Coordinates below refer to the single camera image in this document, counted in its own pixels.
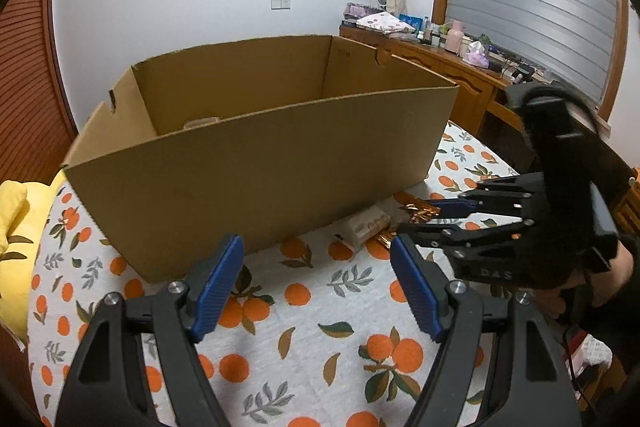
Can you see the orange print bed sheet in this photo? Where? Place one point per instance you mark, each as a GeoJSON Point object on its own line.
{"type": "Point", "coordinates": [316, 333]}

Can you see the person's right hand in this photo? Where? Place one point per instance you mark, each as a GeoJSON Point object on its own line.
{"type": "Point", "coordinates": [604, 286]}

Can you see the wooden sideboard cabinet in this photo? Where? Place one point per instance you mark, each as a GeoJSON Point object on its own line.
{"type": "Point", "coordinates": [480, 93]}

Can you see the yellow plush toy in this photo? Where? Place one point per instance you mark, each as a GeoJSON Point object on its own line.
{"type": "Point", "coordinates": [25, 207]}

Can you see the gold foil candy wrapper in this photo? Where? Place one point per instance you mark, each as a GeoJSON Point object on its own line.
{"type": "Point", "coordinates": [411, 210]}

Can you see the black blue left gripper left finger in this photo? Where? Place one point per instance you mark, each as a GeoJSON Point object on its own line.
{"type": "Point", "coordinates": [107, 383]}

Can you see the folded floral cloth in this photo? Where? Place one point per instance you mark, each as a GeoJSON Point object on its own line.
{"type": "Point", "coordinates": [384, 23]}

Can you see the white wrapped snack bar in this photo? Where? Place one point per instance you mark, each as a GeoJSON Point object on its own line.
{"type": "Point", "coordinates": [357, 229]}

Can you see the pink bottle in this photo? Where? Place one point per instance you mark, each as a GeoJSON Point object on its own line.
{"type": "Point", "coordinates": [454, 37]}

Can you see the brown cardboard box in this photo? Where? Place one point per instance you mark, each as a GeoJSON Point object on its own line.
{"type": "Point", "coordinates": [265, 138]}

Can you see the white wall switch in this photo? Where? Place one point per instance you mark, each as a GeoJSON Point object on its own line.
{"type": "Point", "coordinates": [278, 5]}

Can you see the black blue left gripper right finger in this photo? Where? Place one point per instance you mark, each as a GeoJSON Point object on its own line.
{"type": "Point", "coordinates": [527, 382]}

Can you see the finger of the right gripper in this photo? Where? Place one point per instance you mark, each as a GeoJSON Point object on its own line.
{"type": "Point", "coordinates": [501, 241]}
{"type": "Point", "coordinates": [513, 196]}

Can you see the pink tissue pack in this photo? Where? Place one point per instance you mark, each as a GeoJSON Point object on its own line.
{"type": "Point", "coordinates": [476, 55]}

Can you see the wooden louvered wardrobe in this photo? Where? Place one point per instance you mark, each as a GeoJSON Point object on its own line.
{"type": "Point", "coordinates": [36, 124]}

